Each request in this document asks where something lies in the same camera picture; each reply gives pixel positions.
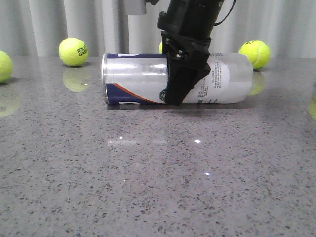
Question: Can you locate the Roland Garros tennis ball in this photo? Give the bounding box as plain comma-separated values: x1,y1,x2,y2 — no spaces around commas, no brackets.
59,38,89,66

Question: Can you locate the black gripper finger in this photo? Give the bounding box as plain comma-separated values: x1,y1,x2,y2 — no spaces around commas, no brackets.
191,53,211,89
161,31,196,105

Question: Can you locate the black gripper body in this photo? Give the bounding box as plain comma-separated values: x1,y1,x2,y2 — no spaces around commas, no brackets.
157,0,224,64

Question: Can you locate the white Wilson tennis ball can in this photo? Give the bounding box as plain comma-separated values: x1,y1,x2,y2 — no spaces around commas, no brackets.
101,53,253,105

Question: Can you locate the right tennis ball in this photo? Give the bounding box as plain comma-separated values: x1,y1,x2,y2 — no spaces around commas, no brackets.
239,40,271,70

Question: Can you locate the far left tennis ball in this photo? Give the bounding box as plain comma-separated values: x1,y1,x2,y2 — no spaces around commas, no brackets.
0,51,13,83

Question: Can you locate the black cable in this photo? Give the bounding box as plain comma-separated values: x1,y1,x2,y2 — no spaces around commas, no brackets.
214,0,237,26

